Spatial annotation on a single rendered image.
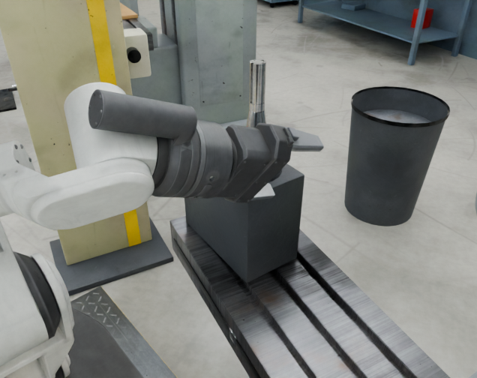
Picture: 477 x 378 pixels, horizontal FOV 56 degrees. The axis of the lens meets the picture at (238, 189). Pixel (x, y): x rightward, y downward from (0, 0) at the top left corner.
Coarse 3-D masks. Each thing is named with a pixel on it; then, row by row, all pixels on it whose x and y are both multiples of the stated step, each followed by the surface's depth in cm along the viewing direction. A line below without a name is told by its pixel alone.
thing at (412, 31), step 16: (336, 16) 557; (352, 16) 556; (368, 16) 556; (384, 16) 556; (416, 16) 501; (464, 16) 472; (384, 32) 494; (400, 32) 493; (416, 32) 453; (432, 32) 493; (448, 32) 493; (416, 48) 462
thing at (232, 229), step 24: (288, 168) 77; (288, 192) 75; (192, 216) 91; (216, 216) 81; (240, 216) 73; (264, 216) 74; (288, 216) 78; (216, 240) 84; (240, 240) 76; (264, 240) 77; (288, 240) 81; (240, 264) 79; (264, 264) 80
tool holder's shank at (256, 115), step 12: (252, 60) 67; (264, 60) 67; (252, 72) 67; (264, 72) 66; (252, 84) 68; (264, 84) 67; (252, 96) 69; (264, 96) 69; (252, 108) 69; (264, 108) 70; (252, 120) 70; (264, 120) 71
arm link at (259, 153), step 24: (216, 144) 47; (240, 144) 50; (264, 144) 52; (288, 144) 52; (216, 168) 47; (240, 168) 50; (264, 168) 52; (192, 192) 48; (216, 192) 49; (240, 192) 55
